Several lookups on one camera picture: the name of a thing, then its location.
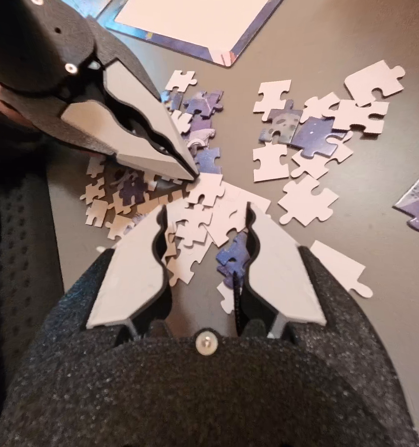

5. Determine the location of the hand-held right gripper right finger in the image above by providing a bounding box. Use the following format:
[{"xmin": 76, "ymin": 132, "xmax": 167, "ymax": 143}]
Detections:
[{"xmin": 245, "ymin": 201, "xmax": 327, "ymax": 323}]

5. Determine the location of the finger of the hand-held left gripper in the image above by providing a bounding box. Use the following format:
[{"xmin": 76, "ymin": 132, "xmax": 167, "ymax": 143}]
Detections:
[
  {"xmin": 60, "ymin": 103, "xmax": 196, "ymax": 181},
  {"xmin": 103, "ymin": 59, "xmax": 200, "ymax": 177}
]

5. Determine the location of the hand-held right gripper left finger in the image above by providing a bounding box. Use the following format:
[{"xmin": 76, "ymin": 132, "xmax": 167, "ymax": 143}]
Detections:
[{"xmin": 86, "ymin": 204, "xmax": 170, "ymax": 329}]

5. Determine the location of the pile of puzzle pieces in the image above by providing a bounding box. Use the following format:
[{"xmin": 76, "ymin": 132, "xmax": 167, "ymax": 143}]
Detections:
[{"xmin": 80, "ymin": 60, "xmax": 419, "ymax": 315}]

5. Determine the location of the white puzzle tray blue rim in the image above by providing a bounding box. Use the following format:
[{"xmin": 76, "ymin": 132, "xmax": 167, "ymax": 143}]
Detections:
[{"xmin": 98, "ymin": 0, "xmax": 285, "ymax": 68}]

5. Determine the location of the black perforated pad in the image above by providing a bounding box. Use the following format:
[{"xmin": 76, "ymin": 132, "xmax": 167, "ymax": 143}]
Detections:
[{"xmin": 0, "ymin": 171, "xmax": 66, "ymax": 353}]

